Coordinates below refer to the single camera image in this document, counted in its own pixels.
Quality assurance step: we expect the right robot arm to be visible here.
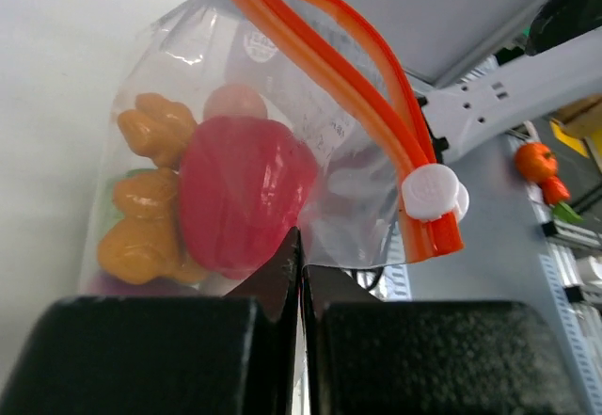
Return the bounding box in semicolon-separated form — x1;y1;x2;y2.
420;0;601;164

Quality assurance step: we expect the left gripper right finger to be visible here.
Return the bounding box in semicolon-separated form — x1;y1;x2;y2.
301;266;583;414

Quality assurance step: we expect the clear zip top bag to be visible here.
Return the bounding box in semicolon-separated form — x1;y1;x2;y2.
78;0;468;296

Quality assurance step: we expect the green cabbage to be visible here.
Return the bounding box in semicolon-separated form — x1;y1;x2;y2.
101;168;151;229

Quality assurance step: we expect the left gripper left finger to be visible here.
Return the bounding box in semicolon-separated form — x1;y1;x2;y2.
1;230;301;414

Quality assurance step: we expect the orange toy fruit decoration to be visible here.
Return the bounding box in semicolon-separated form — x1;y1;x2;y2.
514;142;582;224

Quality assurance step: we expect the red bell pepper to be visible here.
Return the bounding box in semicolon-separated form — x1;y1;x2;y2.
179;116;320;279

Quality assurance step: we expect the purple onion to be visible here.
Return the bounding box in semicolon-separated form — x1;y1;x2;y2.
79;271;199;297

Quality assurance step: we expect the white slotted cable duct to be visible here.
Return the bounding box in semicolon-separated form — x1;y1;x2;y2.
526;132;602;415

